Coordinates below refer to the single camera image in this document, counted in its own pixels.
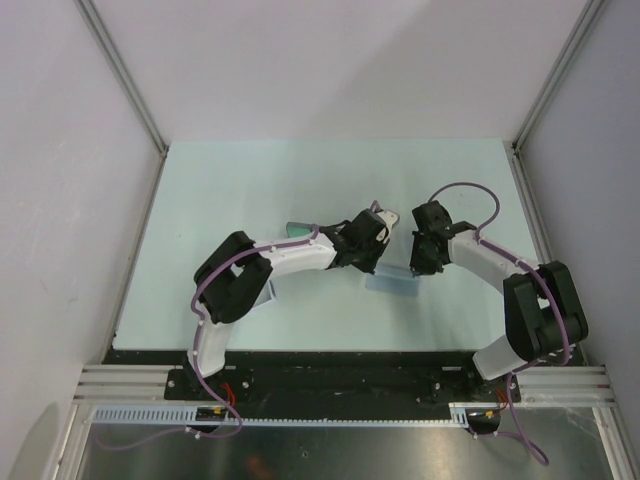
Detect light blue cleaning cloth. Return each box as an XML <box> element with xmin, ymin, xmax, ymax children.
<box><xmin>365</xmin><ymin>264</ymin><xmax>420</xmax><ymax>297</ymax></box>

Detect dark green glasses case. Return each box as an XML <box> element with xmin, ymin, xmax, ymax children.
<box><xmin>285</xmin><ymin>221</ymin><xmax>315</xmax><ymax>238</ymax></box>

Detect white sunglasses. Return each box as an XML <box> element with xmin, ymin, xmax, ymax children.
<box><xmin>254</xmin><ymin>280</ymin><xmax>276</xmax><ymax>307</ymax></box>

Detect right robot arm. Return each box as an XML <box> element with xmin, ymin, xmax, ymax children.
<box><xmin>410</xmin><ymin>200</ymin><xmax>589</xmax><ymax>401</ymax></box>

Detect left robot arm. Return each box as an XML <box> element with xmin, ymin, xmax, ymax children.
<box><xmin>185</xmin><ymin>203</ymin><xmax>400</xmax><ymax>400</ymax></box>

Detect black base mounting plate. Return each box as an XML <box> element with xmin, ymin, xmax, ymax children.
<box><xmin>103</xmin><ymin>349</ymin><xmax>565</xmax><ymax>417</ymax></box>

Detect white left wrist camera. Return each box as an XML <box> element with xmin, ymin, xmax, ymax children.
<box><xmin>377</xmin><ymin>210</ymin><xmax>400</xmax><ymax>236</ymax></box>

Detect right side aluminium rail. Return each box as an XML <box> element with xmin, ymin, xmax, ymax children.
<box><xmin>509</xmin><ymin>142</ymin><xmax>577</xmax><ymax>351</ymax></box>

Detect aluminium rail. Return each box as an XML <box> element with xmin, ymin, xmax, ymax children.
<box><xmin>73</xmin><ymin>365</ymin><xmax>617</xmax><ymax>408</ymax></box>
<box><xmin>509</xmin><ymin>142</ymin><xmax>577</xmax><ymax>351</ymax></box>

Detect aluminium front rail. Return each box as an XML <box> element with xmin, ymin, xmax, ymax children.
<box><xmin>73</xmin><ymin>365</ymin><xmax>617</xmax><ymax>408</ymax></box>

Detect right aluminium corner post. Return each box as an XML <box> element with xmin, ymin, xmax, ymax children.
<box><xmin>511</xmin><ymin>0</ymin><xmax>609</xmax><ymax>153</ymax></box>

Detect aluminium corner post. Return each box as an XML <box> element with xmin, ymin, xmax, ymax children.
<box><xmin>511</xmin><ymin>0</ymin><xmax>609</xmax><ymax>153</ymax></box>
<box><xmin>73</xmin><ymin>0</ymin><xmax>168</xmax><ymax>158</ymax></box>

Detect white slotted cable duct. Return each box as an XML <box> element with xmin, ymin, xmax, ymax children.
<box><xmin>92</xmin><ymin>403</ymin><xmax>497</xmax><ymax>428</ymax></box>

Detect left aluminium corner post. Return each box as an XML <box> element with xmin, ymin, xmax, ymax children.
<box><xmin>73</xmin><ymin>0</ymin><xmax>168</xmax><ymax>158</ymax></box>

